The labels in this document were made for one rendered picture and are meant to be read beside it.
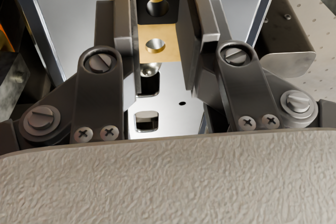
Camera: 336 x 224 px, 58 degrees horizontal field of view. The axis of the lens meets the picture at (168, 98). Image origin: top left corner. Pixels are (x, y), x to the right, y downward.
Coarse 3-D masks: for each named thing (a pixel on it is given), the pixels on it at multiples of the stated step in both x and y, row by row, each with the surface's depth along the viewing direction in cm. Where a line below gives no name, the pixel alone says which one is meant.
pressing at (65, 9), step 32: (32, 0) 25; (64, 0) 25; (224, 0) 27; (256, 0) 27; (32, 32) 27; (64, 32) 28; (256, 32) 31; (64, 64) 32; (160, 96) 38; (128, 128) 43; (160, 128) 44; (192, 128) 45
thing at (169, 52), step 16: (144, 0) 12; (160, 0) 13; (176, 0) 12; (144, 16) 12; (160, 16) 12; (176, 16) 12; (144, 32) 14; (160, 32) 14; (144, 48) 15; (160, 48) 15; (176, 48) 15
